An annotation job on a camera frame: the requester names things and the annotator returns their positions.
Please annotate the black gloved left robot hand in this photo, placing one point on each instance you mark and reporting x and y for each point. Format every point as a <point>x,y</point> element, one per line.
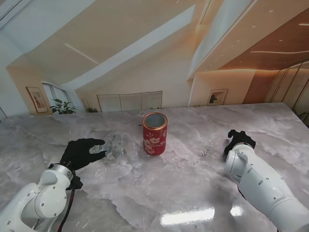
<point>79,153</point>

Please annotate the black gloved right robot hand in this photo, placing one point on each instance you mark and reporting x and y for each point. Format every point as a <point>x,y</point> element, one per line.
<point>240,140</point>

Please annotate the clear plastic bag of tea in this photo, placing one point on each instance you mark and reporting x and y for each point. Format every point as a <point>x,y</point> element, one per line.
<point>118,146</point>

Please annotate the red floral tea tin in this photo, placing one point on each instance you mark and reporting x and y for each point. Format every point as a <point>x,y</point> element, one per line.
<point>154,142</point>

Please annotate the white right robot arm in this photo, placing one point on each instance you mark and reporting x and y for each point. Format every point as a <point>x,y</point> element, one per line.
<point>265,183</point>

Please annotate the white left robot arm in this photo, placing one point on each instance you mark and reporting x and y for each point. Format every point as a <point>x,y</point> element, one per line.
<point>38,203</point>

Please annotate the small green plant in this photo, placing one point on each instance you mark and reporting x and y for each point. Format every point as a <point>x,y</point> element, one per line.
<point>92,110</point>

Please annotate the framed picture with dark shape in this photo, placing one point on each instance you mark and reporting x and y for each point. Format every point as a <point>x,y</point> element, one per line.
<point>217,97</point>

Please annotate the large green potted plant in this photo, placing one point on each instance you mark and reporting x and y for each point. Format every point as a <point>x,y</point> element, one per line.
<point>63,107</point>

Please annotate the arched window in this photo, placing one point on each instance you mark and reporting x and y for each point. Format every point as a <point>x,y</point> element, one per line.
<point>56,93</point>

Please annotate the framed picture with beige shapes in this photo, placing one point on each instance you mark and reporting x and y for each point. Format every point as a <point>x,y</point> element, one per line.
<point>37,99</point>

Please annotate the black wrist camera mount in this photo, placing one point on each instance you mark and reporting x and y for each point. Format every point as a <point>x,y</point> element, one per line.
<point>77,183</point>

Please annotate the white panelled wall cabinet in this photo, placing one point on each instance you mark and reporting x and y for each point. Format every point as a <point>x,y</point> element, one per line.
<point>130,101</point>

